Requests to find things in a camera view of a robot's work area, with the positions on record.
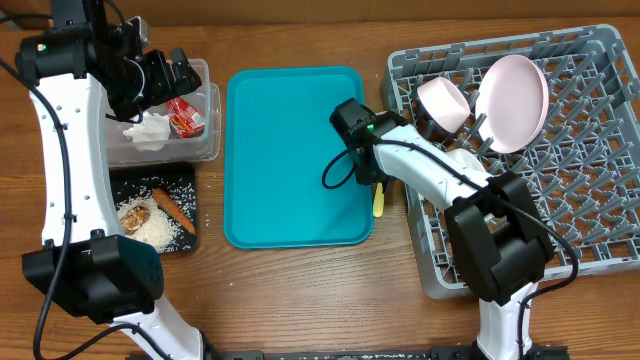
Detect white napkin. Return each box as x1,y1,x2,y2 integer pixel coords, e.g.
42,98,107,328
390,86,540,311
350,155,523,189
123,112,171,151

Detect yellow plastic spoon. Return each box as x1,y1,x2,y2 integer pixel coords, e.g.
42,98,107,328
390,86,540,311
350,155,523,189
372,183,385,218

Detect teal serving tray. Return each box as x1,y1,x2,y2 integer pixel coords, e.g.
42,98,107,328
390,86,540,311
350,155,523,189
224,66,374,249

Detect black plastic tray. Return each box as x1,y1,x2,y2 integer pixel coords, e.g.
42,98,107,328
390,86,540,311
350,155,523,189
110,162,199,254

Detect clear plastic storage bin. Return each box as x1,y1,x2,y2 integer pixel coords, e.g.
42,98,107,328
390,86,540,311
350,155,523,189
105,58,222,168

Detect large white bowl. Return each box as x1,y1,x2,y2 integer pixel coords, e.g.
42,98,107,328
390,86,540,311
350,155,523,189
416,77,470,133

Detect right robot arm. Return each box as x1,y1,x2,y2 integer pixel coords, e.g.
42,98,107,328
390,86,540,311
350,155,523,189
329,98,554,359

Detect grey dishwasher rack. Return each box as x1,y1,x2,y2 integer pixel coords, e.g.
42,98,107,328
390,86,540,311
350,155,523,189
381,24,639,280

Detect red snack wrapper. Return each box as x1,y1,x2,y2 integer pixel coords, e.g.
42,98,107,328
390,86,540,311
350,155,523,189
166,97,205,138

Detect white rice pile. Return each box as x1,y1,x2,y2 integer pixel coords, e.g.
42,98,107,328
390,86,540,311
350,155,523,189
112,175,198,254

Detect small white bowl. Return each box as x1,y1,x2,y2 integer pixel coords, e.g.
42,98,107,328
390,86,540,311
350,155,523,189
447,148,485,172

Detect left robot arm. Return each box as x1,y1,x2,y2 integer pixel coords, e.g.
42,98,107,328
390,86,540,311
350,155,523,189
9,0,216,359

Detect brown sausage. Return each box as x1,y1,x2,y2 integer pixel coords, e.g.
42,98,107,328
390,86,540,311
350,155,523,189
153,188,196,235

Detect large white plate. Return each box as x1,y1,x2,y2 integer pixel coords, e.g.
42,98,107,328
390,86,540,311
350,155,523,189
475,55,549,153

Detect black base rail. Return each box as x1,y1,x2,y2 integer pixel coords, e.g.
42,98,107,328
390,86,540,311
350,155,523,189
124,345,570,360

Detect brown food scraps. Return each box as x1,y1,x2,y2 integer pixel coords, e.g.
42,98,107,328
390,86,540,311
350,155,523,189
120,205,150,235

